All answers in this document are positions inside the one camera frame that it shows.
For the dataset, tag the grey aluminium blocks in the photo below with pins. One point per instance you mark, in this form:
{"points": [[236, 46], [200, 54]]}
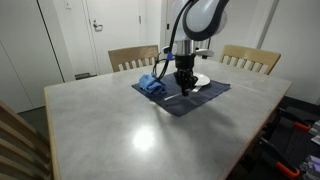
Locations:
{"points": [[315, 131]]}

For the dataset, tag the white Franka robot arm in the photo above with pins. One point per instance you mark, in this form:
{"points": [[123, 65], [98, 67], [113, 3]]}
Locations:
{"points": [[203, 20]]}

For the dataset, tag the aluminium profile rail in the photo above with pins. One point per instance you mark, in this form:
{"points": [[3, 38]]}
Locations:
{"points": [[311, 168]]}

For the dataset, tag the black perforated base board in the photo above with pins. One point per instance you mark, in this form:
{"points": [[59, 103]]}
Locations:
{"points": [[290, 146]]}

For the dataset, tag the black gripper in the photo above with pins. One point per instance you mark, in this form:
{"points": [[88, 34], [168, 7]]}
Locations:
{"points": [[184, 63]]}

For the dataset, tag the dark blue woven table mat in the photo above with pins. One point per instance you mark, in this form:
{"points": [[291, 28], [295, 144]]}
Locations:
{"points": [[186, 105]]}

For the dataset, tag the crumpled light blue cloth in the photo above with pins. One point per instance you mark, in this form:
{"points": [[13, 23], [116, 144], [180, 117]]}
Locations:
{"points": [[150, 83]]}

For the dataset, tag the light wooden slat-back chair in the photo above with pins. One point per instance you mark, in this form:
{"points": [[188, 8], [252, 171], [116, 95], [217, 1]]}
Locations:
{"points": [[133, 53], [250, 51], [20, 146]]}

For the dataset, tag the round white plate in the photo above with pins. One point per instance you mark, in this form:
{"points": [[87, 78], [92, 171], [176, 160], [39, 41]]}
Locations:
{"points": [[203, 80]]}

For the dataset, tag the white wall light switch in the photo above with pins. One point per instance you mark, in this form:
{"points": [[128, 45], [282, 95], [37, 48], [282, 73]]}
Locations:
{"points": [[67, 4]]}

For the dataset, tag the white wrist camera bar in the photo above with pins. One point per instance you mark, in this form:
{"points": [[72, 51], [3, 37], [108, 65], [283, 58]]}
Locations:
{"points": [[205, 52]]}

